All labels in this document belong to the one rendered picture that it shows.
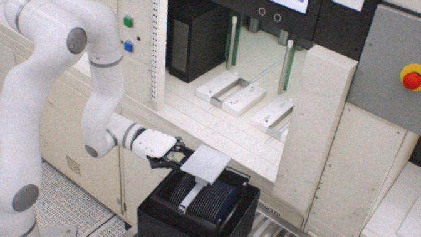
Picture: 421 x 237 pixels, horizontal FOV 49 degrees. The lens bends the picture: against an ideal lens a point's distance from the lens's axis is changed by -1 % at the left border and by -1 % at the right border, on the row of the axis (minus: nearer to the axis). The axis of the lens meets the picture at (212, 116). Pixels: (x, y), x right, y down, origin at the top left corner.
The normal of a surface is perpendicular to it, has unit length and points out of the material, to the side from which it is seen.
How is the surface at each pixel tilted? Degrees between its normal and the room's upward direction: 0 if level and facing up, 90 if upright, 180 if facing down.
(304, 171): 90
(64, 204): 0
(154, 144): 3
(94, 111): 47
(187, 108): 0
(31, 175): 68
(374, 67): 90
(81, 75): 90
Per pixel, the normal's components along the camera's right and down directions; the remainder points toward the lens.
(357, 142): -0.61, 0.44
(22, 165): 0.80, -0.04
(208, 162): 0.09, -0.79
